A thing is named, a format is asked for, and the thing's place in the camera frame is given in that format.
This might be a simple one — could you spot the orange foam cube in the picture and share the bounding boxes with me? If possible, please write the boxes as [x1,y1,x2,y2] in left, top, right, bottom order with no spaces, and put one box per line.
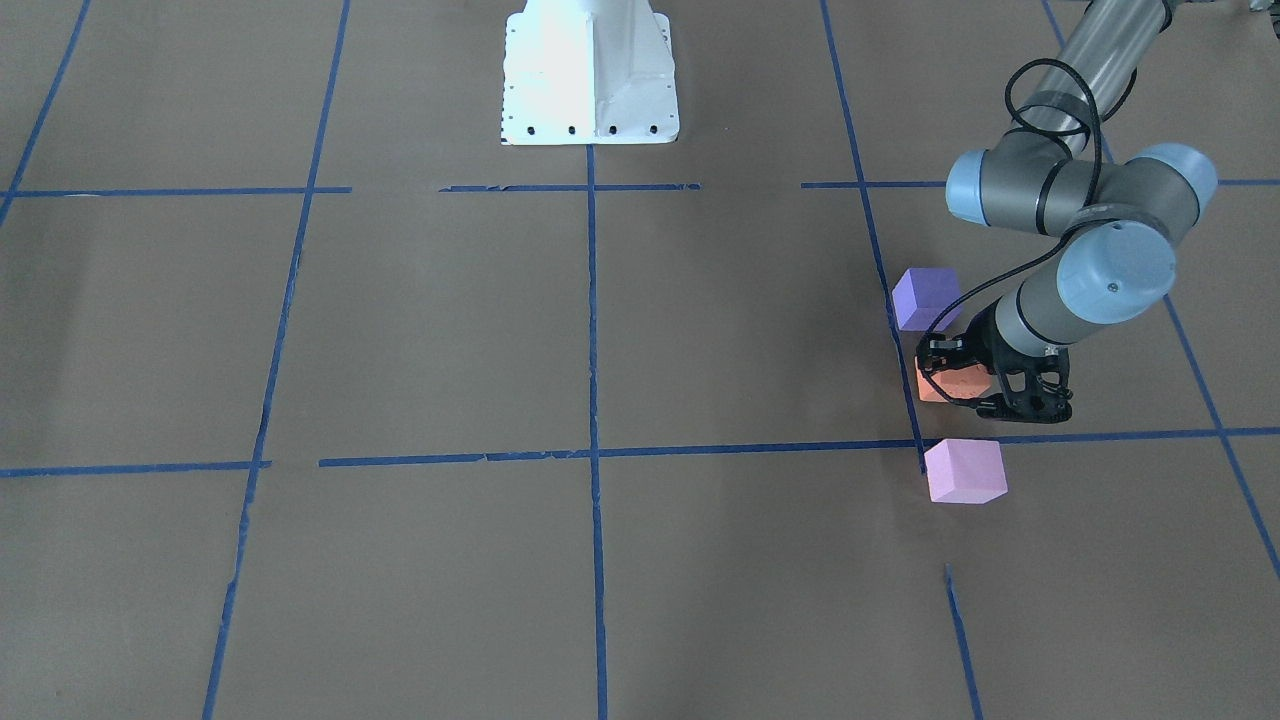
[915,363,992,404]

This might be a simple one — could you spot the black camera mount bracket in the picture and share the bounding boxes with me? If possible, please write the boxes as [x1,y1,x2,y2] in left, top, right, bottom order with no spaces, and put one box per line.
[915,333,987,374]

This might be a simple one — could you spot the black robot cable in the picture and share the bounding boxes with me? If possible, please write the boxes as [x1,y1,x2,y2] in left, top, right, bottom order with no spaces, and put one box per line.
[915,58,1140,401]

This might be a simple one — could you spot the purple foam cube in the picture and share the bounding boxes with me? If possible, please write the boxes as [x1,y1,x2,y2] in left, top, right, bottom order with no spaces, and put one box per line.
[890,266,961,332]

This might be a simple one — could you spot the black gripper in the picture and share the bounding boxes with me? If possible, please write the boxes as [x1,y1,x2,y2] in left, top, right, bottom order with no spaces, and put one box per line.
[963,304,1073,425]

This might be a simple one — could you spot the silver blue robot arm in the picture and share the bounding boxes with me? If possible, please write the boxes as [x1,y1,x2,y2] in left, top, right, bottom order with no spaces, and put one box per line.
[916,1,1221,425]

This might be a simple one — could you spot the pink foam cube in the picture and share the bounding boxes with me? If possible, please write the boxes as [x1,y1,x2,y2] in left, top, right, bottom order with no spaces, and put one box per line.
[924,439,1009,505]

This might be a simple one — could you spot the white pedestal column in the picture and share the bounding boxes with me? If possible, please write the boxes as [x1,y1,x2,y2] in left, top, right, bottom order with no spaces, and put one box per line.
[500,1,681,146]

